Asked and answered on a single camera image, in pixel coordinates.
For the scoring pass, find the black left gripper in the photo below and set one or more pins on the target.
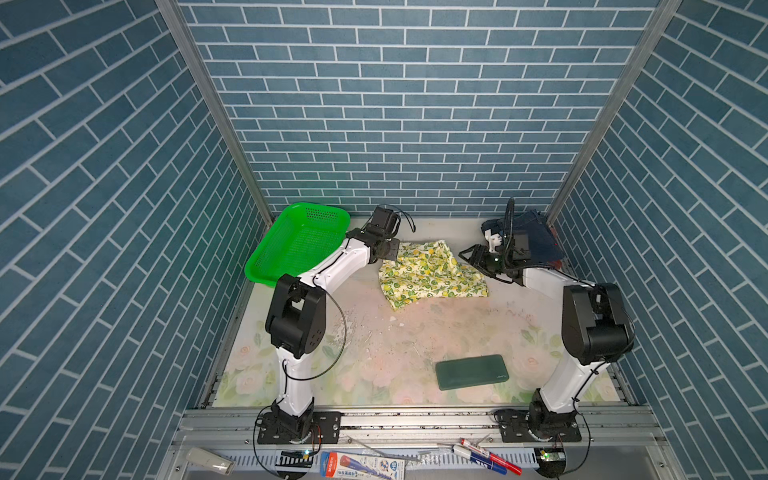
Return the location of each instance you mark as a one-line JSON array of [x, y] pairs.
[[392, 253]]

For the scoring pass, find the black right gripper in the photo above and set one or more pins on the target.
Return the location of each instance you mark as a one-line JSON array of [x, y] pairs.
[[480, 258]]

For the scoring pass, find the dark navy skirt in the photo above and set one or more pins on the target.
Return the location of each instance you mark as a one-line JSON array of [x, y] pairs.
[[543, 244]]

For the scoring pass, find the yellow floral skirt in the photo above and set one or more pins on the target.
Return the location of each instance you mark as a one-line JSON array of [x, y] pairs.
[[428, 270]]

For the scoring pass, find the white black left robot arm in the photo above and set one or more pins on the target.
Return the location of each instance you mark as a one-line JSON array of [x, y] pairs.
[[296, 318]]

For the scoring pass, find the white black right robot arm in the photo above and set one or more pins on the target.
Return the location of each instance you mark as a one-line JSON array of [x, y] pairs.
[[596, 329]]

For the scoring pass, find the green plastic basket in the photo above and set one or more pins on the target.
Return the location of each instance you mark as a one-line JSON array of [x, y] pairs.
[[303, 235]]

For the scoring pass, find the dark green folded cloth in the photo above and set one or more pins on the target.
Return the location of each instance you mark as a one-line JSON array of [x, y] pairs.
[[471, 372]]

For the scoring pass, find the blue marker pen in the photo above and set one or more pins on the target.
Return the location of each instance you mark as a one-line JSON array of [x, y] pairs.
[[478, 459]]

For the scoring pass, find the red marker pen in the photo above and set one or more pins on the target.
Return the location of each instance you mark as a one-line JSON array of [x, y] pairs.
[[495, 459]]

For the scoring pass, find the blue red packaged tool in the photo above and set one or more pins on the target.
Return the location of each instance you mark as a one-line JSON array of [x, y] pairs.
[[339, 465]]

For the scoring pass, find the white small device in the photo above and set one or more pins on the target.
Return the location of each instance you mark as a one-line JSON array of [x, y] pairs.
[[210, 461]]

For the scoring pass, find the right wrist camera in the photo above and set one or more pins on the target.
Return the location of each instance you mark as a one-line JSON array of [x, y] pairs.
[[494, 241]]

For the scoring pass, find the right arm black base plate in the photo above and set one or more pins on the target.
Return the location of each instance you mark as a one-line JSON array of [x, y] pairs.
[[519, 426]]

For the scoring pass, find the aluminium front rail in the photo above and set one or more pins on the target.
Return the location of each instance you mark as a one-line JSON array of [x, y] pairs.
[[619, 441]]

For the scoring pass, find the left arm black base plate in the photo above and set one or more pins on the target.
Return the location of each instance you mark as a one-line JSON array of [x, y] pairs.
[[279, 428]]

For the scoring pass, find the aluminium corner frame post right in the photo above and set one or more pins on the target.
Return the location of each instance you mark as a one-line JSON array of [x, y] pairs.
[[656, 26]]

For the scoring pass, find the aluminium corner frame post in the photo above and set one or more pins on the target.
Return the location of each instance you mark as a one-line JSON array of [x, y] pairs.
[[656, 26], [175, 21]]

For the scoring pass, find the aluminium corner frame post left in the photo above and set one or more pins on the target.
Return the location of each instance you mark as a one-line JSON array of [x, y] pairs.
[[175, 21]]

